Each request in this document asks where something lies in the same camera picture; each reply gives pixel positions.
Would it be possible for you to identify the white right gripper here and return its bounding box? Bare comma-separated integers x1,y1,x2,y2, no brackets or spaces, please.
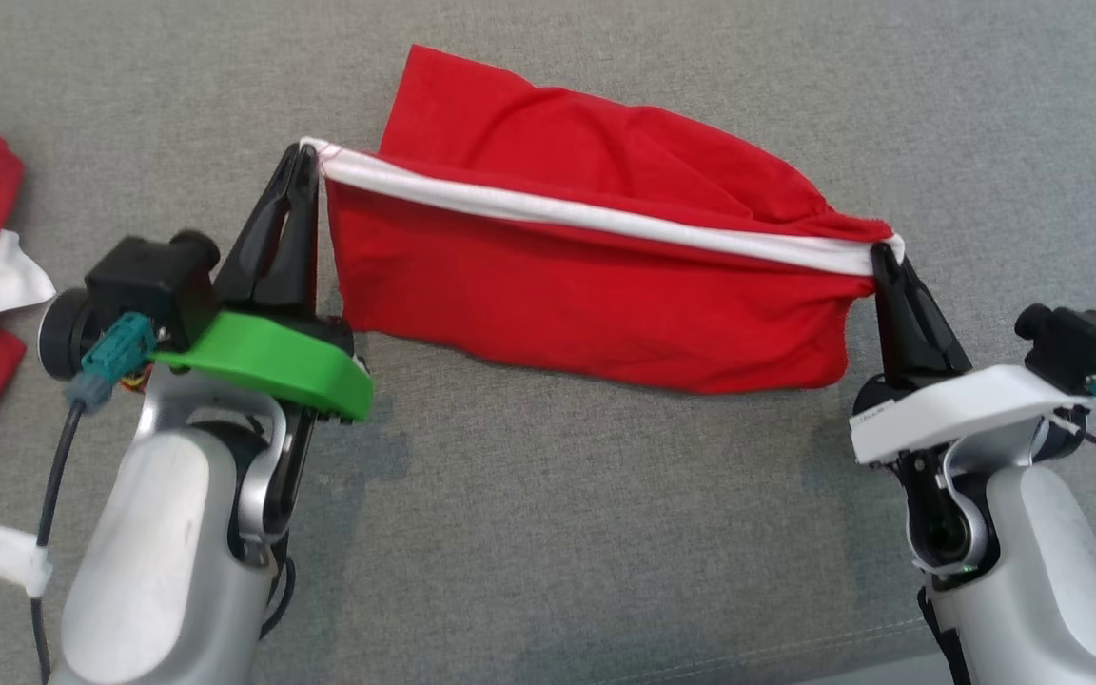
850,243,1096,465

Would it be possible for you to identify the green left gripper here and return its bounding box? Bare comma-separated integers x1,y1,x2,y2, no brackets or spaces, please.
150,143,375,422

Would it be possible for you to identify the red shorts white trim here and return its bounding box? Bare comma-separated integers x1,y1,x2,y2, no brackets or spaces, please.
301,43,906,396

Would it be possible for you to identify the left camera cable teal plug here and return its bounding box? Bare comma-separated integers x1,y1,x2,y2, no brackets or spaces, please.
29,314,157,685

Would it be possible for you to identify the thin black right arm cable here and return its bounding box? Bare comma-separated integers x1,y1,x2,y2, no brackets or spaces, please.
919,588,972,685

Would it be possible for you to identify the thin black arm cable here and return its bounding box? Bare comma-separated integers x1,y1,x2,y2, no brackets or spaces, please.
258,557,298,640
919,588,972,685

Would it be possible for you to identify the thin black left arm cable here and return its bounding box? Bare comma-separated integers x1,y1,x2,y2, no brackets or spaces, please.
258,557,298,640

